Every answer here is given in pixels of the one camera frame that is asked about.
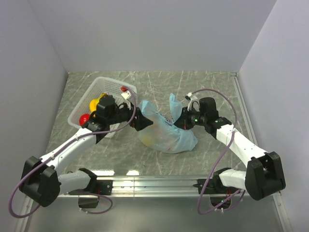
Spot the white plastic basket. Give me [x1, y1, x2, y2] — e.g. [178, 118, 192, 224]
[67, 76, 138, 139]

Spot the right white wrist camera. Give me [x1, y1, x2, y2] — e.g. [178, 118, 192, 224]
[185, 92, 198, 108]

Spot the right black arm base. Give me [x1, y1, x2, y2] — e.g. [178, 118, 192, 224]
[195, 178, 232, 209]

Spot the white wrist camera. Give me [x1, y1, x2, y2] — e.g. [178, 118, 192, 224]
[120, 86, 132, 100]
[185, 92, 198, 108]

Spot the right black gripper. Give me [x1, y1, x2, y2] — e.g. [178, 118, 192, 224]
[173, 106, 207, 131]

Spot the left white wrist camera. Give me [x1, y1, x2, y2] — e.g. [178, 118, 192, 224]
[120, 86, 132, 100]

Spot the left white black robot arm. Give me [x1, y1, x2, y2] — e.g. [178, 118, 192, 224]
[19, 91, 153, 207]

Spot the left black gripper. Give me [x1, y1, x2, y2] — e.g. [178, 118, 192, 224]
[107, 99, 153, 131]

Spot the aluminium mounting rail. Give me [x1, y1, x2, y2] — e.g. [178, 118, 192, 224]
[57, 175, 249, 198]

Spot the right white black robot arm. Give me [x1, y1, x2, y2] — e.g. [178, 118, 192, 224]
[175, 93, 286, 201]

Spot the yellow fake lemon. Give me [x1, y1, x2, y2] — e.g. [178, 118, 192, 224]
[140, 135, 157, 147]

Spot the yellow banana bunch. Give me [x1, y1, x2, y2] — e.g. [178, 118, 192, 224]
[89, 93, 107, 113]

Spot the light blue plastic bag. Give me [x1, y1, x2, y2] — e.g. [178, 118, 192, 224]
[138, 93, 198, 154]

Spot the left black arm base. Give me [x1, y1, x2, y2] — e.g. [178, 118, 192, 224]
[68, 180, 113, 209]

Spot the red fake apple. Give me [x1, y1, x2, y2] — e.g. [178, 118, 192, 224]
[79, 114, 90, 126]

